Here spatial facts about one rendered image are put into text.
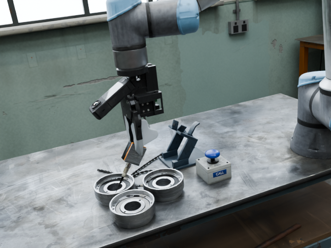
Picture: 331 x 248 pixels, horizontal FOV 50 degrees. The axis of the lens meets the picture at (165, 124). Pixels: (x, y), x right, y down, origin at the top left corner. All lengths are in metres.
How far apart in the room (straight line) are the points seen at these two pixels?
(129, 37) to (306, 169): 0.58
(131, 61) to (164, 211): 0.36
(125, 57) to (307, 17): 2.56
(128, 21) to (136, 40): 0.04
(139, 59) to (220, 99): 2.11
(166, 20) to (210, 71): 2.00
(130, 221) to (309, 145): 0.55
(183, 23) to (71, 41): 1.68
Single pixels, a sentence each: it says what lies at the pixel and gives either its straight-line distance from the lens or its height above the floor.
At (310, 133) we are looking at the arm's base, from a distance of 1.08.
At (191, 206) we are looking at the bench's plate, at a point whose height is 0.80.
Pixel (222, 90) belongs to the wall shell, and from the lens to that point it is 2.85.
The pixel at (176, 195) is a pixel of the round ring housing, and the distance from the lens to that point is 0.90.
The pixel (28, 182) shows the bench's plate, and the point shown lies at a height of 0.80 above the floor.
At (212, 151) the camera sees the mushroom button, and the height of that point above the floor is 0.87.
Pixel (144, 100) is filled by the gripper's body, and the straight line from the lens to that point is 0.81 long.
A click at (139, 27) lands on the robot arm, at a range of 0.77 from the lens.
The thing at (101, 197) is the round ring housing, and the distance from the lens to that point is 0.91.
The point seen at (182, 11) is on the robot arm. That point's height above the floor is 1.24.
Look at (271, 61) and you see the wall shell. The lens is 3.05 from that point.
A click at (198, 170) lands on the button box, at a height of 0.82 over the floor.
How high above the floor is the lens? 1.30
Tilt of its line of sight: 22 degrees down
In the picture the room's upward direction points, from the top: 6 degrees counter-clockwise
